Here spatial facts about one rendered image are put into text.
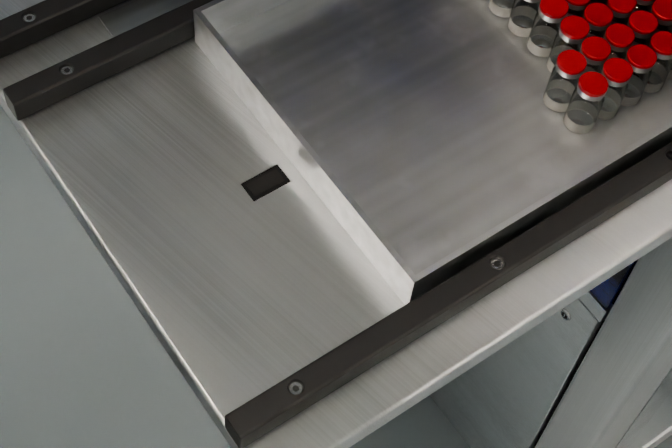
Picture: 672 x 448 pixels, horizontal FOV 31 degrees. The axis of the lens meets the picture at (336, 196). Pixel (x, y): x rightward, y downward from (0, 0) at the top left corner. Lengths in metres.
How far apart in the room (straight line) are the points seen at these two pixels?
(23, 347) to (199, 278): 1.00
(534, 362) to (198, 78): 0.58
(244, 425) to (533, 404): 0.69
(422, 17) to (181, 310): 0.30
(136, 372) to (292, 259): 0.95
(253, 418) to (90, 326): 1.06
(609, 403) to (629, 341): 0.11
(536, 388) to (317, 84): 0.57
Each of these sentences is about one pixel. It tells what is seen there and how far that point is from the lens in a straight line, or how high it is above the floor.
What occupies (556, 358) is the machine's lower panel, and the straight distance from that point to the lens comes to 1.25.
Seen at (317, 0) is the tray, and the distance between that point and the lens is 0.91.
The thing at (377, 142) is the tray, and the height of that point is 0.88.
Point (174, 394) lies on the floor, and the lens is 1.70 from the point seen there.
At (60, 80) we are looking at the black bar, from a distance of 0.84.
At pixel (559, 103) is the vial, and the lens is 0.86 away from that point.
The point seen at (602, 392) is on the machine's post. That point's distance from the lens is 1.21.
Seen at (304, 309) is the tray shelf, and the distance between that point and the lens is 0.76.
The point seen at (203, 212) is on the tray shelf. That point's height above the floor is 0.88.
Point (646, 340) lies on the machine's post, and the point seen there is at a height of 0.62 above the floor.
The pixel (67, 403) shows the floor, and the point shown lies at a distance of 1.71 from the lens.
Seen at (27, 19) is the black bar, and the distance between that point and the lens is 0.88.
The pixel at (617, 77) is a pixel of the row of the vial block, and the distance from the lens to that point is 0.84.
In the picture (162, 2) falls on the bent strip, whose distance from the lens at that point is 0.91.
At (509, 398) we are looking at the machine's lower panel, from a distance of 1.40.
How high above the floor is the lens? 1.56
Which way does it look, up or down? 57 degrees down
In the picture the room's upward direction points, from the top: 6 degrees clockwise
